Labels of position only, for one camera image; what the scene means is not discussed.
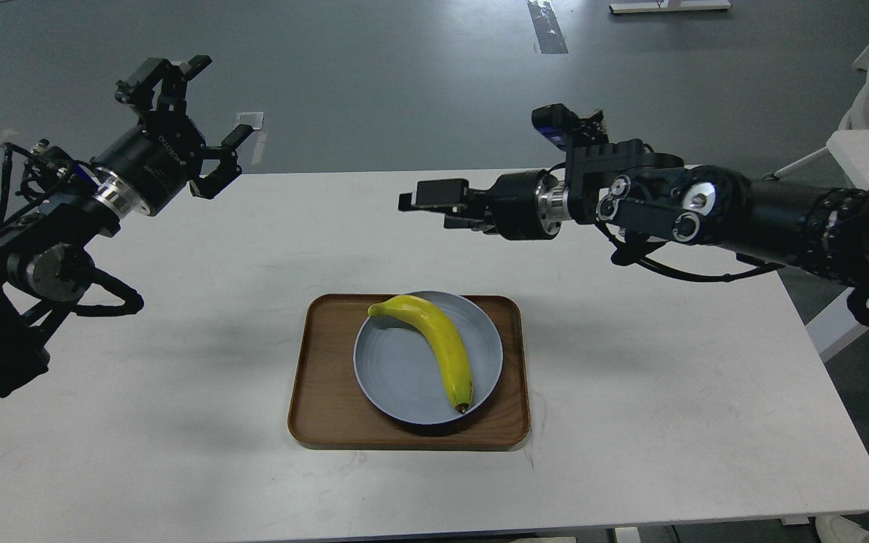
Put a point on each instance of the yellow banana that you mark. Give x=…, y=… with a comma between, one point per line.
x=444, y=339

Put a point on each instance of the light blue plate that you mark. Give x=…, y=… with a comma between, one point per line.
x=399, y=374

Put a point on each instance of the white shoe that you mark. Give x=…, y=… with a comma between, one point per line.
x=834, y=528

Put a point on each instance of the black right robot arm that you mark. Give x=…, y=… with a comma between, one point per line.
x=700, y=224

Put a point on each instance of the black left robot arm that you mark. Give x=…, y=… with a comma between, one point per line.
x=52, y=205

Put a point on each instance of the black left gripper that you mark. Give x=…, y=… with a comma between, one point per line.
x=164, y=150

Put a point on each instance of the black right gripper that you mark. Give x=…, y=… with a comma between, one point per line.
x=513, y=204

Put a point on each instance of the brown wooden tray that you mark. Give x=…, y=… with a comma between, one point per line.
x=329, y=409

